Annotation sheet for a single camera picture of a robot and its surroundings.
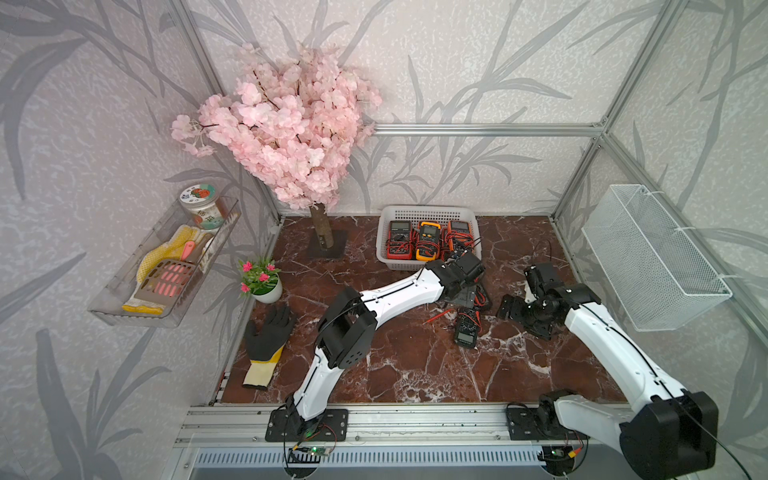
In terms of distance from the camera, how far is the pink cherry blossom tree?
590mm

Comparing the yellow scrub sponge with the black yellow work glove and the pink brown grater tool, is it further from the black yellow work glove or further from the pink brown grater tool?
the black yellow work glove

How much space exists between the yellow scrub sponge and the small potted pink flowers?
0.16m

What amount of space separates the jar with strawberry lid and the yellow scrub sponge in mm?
31

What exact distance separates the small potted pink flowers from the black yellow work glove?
0.06m

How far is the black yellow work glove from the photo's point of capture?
825 mm

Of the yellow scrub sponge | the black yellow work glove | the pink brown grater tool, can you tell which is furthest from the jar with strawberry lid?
the black yellow work glove

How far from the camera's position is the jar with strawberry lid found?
71cm
